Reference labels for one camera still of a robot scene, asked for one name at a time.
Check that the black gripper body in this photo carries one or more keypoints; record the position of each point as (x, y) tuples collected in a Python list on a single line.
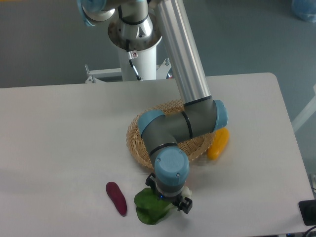
[(168, 197)]

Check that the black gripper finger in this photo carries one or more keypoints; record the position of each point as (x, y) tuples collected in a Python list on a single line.
[(183, 204), (151, 182)]

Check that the green bok choy vegetable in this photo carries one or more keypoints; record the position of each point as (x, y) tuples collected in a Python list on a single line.
[(152, 208)]

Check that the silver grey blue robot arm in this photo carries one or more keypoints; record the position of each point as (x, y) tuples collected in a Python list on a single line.
[(201, 115)]

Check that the purple sweet potato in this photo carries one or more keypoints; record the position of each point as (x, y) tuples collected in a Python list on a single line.
[(117, 197)]

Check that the woven wicker basket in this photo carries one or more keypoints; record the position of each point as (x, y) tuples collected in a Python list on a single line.
[(193, 148)]

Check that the black device at table edge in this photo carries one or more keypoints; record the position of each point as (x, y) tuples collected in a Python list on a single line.
[(308, 211)]

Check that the blue plastic bag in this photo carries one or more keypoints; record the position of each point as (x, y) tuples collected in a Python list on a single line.
[(304, 9)]

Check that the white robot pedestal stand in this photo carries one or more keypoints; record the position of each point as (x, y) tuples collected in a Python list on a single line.
[(137, 53)]

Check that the white table leg frame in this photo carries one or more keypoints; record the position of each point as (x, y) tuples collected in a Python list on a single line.
[(305, 114)]

